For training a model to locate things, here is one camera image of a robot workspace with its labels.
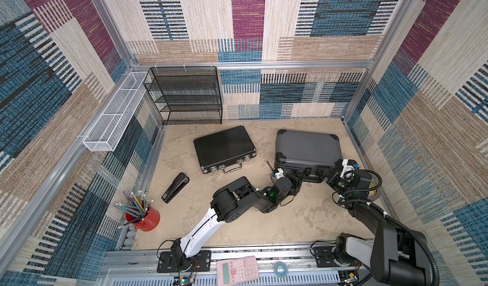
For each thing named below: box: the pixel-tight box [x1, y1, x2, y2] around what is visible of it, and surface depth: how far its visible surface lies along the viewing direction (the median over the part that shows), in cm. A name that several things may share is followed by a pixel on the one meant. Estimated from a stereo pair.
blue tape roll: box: [274, 260, 288, 278], surface depth 73 cm
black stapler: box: [161, 172, 190, 205], surface depth 91 cm
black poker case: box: [193, 125, 257, 174], surface depth 101 cm
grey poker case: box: [275, 129, 344, 183], surface depth 96 cm
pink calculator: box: [216, 255, 260, 286], surface depth 71 cm
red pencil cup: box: [113, 190, 161, 232], surface depth 77 cm
